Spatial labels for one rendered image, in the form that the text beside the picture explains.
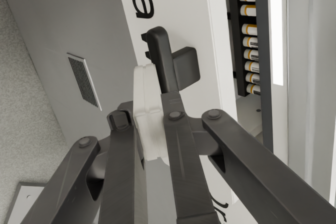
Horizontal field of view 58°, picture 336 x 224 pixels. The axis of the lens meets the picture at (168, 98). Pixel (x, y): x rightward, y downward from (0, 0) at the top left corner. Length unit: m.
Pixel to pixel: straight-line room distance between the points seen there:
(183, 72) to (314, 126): 0.13
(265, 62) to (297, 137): 0.07
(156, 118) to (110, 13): 0.32
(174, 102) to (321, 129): 0.15
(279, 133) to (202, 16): 0.14
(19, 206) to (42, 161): 0.17
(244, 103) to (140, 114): 0.26
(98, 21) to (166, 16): 0.27
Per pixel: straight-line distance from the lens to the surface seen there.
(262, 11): 0.27
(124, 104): 0.18
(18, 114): 1.16
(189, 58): 0.23
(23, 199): 1.27
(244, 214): 0.40
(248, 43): 0.33
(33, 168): 1.25
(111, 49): 0.50
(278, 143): 0.32
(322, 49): 0.25
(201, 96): 0.25
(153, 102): 0.16
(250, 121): 0.36
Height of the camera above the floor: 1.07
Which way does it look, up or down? 47 degrees down
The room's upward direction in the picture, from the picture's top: 111 degrees clockwise
